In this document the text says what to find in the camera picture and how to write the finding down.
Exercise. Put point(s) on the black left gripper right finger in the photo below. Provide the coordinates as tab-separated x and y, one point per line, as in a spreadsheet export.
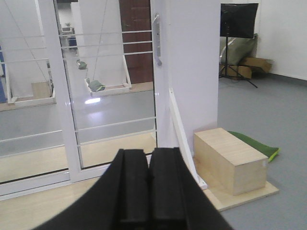
176	200

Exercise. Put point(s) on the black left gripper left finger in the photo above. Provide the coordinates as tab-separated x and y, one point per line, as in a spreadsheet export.
119	200

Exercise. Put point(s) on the silver door handle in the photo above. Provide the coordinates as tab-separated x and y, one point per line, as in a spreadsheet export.
156	39

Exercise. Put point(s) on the brown wooden door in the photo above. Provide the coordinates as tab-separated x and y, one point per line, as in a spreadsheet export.
137	38

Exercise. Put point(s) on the white diagonal brace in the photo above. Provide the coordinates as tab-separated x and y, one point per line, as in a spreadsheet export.
182	139

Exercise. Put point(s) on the plywood box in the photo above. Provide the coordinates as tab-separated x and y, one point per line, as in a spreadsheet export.
237	166

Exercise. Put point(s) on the plywood base platform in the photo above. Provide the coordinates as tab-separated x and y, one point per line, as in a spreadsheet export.
28	211

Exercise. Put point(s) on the fixed white glass panel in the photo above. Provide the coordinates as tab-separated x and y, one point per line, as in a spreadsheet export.
32	150

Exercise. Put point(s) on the green sandbag by box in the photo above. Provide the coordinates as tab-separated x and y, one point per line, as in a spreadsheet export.
270	152

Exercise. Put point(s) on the green sandbag in tray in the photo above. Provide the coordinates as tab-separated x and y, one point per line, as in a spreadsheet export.
96	86

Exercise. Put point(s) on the black light tripod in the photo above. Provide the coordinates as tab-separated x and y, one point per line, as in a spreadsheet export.
226	65

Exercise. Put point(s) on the far green sandbag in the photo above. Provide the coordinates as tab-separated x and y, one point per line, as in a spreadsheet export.
81	65

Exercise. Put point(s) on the cardboard boxes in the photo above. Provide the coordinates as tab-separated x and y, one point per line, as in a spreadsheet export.
246	67

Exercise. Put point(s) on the large olive green sack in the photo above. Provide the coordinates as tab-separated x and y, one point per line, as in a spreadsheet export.
238	48

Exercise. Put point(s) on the black softbox light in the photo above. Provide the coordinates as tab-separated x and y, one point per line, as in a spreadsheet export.
238	20

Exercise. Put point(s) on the white wooden base frame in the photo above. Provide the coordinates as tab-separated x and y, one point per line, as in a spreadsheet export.
113	90

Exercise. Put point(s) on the white wall panel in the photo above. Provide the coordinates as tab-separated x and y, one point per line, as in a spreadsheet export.
193	47

